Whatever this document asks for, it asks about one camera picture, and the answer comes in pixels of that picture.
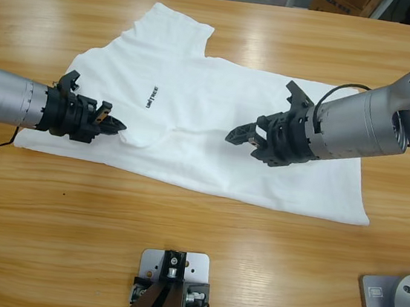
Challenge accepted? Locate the brown cardboard box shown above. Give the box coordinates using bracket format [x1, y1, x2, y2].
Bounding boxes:
[308, 0, 385, 19]

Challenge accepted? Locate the white Unitree t-shirt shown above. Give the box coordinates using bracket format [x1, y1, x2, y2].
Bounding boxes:
[9, 0, 394, 229]

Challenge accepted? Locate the white metal frame bar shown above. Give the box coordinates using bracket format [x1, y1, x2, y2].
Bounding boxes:
[369, 0, 399, 21]

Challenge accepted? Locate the black corner bracket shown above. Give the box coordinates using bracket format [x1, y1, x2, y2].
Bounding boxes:
[129, 274, 155, 307]
[182, 281, 212, 307]

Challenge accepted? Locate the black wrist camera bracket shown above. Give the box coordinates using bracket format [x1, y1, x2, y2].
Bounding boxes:
[283, 80, 317, 114]
[50, 67, 82, 96]

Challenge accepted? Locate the white mounting block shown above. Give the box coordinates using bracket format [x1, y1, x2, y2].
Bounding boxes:
[133, 245, 218, 307]

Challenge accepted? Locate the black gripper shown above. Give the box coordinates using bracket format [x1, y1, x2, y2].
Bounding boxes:
[34, 83, 132, 149]
[221, 98, 325, 175]

